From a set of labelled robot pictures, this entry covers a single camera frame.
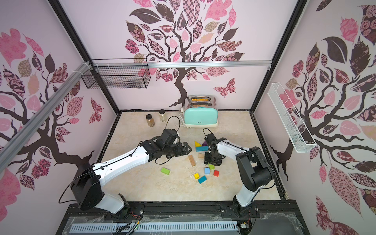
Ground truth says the light blue cube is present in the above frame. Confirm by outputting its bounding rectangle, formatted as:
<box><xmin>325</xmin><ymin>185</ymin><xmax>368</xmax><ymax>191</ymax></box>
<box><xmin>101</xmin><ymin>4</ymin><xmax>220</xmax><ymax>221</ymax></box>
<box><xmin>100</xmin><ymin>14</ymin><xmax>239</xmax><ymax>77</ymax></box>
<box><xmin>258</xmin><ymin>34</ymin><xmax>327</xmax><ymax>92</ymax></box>
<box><xmin>204</xmin><ymin>167</ymin><xmax>210</xmax><ymax>175</ymax></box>

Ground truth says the green block centre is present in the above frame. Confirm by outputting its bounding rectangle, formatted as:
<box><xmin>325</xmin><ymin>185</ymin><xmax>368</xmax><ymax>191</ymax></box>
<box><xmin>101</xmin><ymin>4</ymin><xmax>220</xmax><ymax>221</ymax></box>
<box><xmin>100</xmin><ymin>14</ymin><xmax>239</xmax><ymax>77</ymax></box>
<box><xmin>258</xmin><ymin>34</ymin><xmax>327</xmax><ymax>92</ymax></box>
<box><xmin>161</xmin><ymin>167</ymin><xmax>170</xmax><ymax>175</ymax></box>

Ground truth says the beige spice jar black lid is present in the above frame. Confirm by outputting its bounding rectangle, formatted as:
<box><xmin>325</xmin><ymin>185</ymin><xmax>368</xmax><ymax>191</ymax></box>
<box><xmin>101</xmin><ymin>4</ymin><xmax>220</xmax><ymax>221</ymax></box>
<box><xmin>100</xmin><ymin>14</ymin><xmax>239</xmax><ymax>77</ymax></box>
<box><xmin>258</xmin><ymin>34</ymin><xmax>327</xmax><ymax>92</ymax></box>
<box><xmin>159</xmin><ymin>109</ymin><xmax>167</xmax><ymax>122</ymax></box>

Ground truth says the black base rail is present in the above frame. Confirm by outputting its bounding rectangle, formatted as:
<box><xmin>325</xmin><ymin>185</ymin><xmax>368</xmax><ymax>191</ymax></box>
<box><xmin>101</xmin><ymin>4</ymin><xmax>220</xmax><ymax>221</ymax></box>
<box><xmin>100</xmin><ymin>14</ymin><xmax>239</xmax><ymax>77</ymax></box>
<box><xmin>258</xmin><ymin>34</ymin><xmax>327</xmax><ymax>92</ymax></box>
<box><xmin>85</xmin><ymin>200</ymin><xmax>300</xmax><ymax>219</ymax></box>

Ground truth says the natural wood plank block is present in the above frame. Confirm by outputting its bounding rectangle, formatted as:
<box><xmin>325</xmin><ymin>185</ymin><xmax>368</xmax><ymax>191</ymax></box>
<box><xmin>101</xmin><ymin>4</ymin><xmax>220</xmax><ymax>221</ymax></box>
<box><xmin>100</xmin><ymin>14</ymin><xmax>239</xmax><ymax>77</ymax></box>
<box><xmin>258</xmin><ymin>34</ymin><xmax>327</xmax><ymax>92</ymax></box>
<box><xmin>188</xmin><ymin>155</ymin><xmax>196</xmax><ymax>166</ymax></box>

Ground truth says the white cable duct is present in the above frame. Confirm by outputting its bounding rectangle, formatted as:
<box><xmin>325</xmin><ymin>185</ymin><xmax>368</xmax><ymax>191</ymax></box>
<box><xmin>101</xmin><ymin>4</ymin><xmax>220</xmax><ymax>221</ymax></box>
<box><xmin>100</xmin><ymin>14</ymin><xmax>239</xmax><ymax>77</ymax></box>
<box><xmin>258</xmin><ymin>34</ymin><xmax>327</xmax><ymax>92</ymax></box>
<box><xmin>66</xmin><ymin>221</ymin><xmax>239</xmax><ymax>235</ymax></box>

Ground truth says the aluminium rail left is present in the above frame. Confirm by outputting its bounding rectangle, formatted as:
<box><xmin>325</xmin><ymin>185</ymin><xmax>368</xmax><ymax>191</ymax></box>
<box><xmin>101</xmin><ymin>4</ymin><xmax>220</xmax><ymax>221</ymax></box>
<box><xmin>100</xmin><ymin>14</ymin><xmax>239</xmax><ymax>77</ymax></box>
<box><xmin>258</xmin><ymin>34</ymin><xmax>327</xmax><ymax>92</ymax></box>
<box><xmin>1</xmin><ymin>62</ymin><xmax>90</xmax><ymax>171</ymax></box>

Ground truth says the white wire shelf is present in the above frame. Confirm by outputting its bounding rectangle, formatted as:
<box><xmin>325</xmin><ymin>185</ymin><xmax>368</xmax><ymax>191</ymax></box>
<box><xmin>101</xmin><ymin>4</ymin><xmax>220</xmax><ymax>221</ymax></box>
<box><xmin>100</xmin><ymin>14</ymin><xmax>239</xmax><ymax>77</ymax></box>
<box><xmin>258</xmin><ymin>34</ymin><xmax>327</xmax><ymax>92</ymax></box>
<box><xmin>267</xmin><ymin>83</ymin><xmax>317</xmax><ymax>153</ymax></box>

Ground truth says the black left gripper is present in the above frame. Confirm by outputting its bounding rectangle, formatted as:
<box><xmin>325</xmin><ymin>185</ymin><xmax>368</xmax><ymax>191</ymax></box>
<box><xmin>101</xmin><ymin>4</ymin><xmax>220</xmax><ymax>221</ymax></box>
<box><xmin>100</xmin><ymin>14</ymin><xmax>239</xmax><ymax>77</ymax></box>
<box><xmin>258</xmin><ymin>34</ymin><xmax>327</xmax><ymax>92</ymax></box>
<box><xmin>162</xmin><ymin>142</ymin><xmax>192</xmax><ymax>159</ymax></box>

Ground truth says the aluminium rail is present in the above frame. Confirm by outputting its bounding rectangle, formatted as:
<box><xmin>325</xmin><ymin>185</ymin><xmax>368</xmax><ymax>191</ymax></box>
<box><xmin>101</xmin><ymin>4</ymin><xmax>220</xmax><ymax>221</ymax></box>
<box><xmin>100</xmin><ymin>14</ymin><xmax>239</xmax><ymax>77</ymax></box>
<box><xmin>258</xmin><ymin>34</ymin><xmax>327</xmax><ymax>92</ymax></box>
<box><xmin>94</xmin><ymin>60</ymin><xmax>272</xmax><ymax>68</ymax></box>
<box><xmin>1</xmin><ymin>62</ymin><xmax>90</xmax><ymax>171</ymax></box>

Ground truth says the mint green toaster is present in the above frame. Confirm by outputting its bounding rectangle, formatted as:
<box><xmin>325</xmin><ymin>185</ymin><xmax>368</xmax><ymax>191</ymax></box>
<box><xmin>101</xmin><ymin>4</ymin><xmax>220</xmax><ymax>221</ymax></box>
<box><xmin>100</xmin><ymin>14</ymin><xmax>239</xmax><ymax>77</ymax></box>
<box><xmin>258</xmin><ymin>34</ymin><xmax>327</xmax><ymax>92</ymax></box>
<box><xmin>183</xmin><ymin>95</ymin><xmax>218</xmax><ymax>128</ymax></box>

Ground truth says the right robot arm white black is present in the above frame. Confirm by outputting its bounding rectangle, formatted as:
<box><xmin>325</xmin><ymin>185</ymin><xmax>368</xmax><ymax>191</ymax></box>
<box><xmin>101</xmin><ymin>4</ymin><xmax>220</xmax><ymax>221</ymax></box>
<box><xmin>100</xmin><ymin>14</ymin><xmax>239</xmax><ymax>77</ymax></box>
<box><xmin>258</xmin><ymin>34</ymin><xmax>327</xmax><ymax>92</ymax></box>
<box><xmin>204</xmin><ymin>133</ymin><xmax>275</xmax><ymax>216</ymax></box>

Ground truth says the long teal block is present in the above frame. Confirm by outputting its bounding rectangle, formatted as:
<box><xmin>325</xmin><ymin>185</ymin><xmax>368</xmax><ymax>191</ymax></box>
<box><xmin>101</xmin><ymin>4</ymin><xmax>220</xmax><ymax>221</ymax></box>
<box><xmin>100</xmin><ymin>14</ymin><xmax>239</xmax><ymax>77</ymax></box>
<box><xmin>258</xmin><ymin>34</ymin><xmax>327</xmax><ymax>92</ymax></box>
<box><xmin>195</xmin><ymin>146</ymin><xmax>209</xmax><ymax>152</ymax></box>

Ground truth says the black wire basket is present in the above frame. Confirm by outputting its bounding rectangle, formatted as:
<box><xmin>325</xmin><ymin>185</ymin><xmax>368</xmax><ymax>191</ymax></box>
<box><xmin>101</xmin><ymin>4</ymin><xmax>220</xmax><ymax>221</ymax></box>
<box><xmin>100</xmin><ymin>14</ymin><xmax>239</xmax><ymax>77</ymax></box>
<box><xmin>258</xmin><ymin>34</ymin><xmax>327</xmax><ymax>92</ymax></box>
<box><xmin>81</xmin><ymin>57</ymin><xmax>151</xmax><ymax>89</ymax></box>

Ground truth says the teal block lower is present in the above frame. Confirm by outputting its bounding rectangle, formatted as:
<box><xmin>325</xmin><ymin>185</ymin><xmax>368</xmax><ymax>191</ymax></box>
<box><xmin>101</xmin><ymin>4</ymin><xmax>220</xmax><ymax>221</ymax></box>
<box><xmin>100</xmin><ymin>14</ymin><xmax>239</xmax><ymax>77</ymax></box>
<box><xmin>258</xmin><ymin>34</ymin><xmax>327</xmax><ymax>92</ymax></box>
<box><xmin>198</xmin><ymin>176</ymin><xmax>207</xmax><ymax>184</ymax></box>

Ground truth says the brown spice jar black lid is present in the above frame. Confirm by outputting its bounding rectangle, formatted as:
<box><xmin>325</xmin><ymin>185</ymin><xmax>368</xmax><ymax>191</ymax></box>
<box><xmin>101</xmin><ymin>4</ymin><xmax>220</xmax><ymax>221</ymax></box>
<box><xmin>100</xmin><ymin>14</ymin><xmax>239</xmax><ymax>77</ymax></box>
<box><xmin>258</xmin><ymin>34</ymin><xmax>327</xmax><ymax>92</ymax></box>
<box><xmin>146</xmin><ymin>114</ymin><xmax>155</xmax><ymax>127</ymax></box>

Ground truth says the aluminium rail back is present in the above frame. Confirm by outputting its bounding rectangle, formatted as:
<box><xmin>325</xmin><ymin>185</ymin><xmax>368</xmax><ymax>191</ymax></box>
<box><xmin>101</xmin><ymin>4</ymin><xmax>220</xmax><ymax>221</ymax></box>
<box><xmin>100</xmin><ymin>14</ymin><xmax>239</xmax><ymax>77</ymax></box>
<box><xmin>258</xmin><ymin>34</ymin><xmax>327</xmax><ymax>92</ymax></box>
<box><xmin>94</xmin><ymin>60</ymin><xmax>272</xmax><ymax>68</ymax></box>

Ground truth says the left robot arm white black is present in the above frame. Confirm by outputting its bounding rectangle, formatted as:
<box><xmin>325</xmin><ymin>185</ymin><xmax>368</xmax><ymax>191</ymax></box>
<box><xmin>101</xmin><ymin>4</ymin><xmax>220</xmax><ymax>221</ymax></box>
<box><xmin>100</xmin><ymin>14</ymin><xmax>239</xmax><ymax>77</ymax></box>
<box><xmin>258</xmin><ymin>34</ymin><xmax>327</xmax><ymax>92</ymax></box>
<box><xmin>70</xmin><ymin>129</ymin><xmax>192</xmax><ymax>214</ymax></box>

